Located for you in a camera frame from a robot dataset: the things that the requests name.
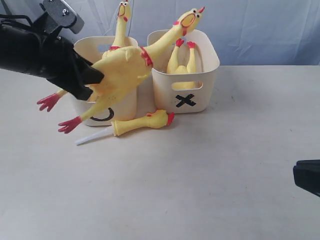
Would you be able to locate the cream bin marked O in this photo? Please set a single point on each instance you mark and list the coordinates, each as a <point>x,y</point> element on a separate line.
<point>92,49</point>

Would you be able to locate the headless yellow rubber chicken body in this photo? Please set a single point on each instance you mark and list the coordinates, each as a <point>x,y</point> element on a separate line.
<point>173,66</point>

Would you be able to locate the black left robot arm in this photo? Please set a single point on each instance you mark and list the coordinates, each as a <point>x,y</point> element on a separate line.
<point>11,39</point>

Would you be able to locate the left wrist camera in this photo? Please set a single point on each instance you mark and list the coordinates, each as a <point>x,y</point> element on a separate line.
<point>58,13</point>

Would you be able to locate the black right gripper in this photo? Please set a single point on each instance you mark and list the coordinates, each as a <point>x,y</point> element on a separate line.
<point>307,175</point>

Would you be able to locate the detached yellow chicken head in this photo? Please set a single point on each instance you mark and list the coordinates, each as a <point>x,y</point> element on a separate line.
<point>154,120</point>

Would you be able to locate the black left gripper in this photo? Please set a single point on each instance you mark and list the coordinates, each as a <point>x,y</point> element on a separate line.
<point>55,59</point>

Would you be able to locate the cream bin marked X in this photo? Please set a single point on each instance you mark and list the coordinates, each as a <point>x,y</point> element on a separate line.
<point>183,93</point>

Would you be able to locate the whole yellow rubber chicken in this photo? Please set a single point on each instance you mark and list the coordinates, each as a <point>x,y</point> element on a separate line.
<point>123,15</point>
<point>127,67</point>

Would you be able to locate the blue backdrop cloth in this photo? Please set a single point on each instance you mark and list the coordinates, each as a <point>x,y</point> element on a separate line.
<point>242,32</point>

